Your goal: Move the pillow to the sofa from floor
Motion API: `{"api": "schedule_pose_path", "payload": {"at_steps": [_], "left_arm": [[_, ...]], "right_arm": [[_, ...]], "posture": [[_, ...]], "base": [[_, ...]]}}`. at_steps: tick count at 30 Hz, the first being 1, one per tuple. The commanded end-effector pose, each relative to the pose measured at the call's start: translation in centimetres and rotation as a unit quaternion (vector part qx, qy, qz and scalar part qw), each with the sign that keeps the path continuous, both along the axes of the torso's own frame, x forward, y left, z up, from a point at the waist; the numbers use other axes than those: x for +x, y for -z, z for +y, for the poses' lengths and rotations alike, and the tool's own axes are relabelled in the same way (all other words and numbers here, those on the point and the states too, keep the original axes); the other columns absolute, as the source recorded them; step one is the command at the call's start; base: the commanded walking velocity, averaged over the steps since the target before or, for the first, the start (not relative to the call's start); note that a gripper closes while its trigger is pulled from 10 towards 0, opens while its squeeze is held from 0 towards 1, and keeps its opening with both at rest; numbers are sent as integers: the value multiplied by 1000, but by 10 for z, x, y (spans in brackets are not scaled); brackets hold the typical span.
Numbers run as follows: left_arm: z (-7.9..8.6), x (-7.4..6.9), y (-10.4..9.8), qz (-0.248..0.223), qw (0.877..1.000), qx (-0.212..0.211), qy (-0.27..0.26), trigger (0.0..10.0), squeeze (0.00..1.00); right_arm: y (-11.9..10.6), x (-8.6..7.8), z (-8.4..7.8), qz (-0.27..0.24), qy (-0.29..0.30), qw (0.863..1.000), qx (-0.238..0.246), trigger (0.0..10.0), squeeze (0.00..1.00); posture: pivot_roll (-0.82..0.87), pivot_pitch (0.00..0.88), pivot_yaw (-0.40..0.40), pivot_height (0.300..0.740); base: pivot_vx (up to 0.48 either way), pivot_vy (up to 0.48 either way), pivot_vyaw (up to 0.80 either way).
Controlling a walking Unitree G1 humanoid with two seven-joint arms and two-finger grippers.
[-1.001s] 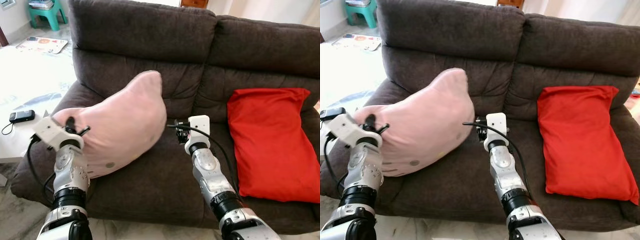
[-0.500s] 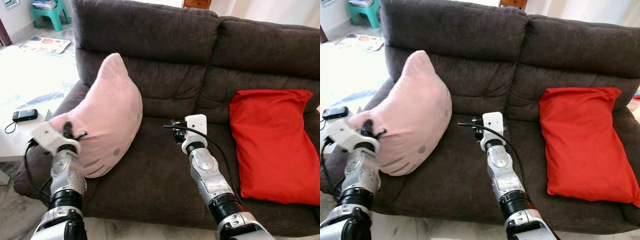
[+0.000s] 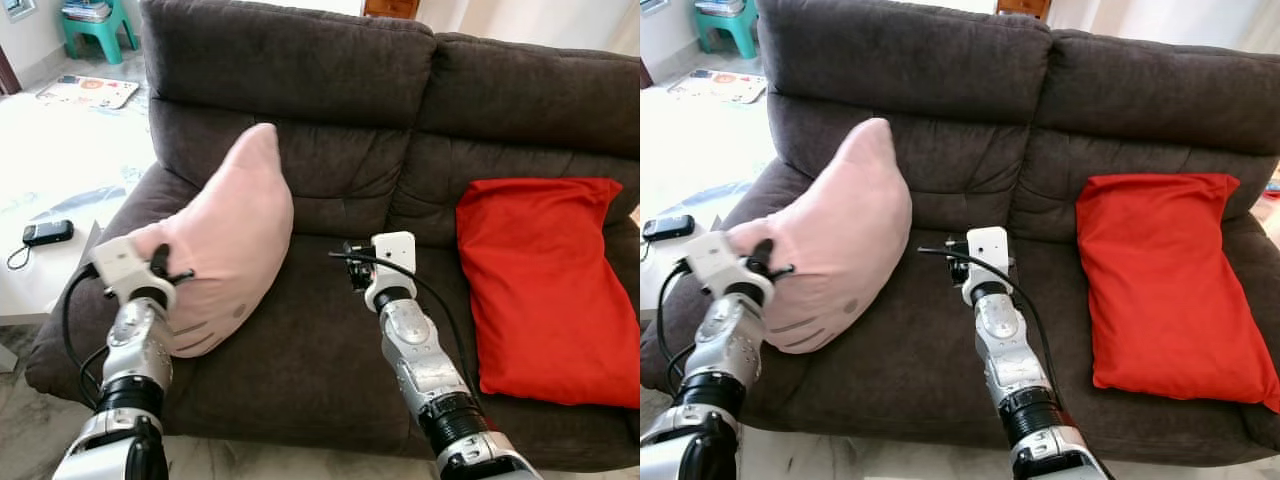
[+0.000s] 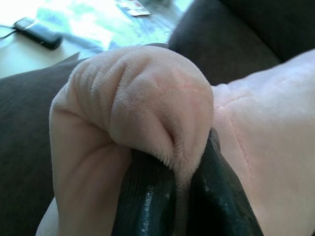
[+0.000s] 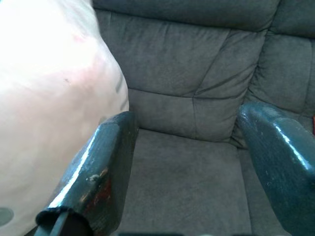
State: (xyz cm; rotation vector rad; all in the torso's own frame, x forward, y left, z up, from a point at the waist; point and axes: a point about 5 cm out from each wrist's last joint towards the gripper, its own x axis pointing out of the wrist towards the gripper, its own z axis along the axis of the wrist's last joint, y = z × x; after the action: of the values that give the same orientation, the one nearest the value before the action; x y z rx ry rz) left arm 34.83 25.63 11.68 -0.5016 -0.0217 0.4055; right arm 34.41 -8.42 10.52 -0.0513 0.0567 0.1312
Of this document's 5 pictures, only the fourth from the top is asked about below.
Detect black device with cable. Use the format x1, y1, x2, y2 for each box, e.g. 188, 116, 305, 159
0, 16, 63, 51

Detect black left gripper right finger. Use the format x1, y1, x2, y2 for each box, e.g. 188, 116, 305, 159
189, 127, 265, 236

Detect pink plush pillow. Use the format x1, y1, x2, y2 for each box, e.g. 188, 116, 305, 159
35, 45, 315, 236

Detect dark grey-brown fabric sofa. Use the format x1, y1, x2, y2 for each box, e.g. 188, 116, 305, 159
0, 0, 315, 236

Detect white side table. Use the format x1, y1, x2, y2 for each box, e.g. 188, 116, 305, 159
0, 17, 82, 79

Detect clear plastic bag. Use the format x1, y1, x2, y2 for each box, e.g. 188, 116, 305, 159
59, 30, 113, 49

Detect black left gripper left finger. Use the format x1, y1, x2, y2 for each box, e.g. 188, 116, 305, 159
112, 149, 178, 236

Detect printed paper flyer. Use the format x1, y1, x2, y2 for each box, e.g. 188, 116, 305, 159
124, 0, 151, 17

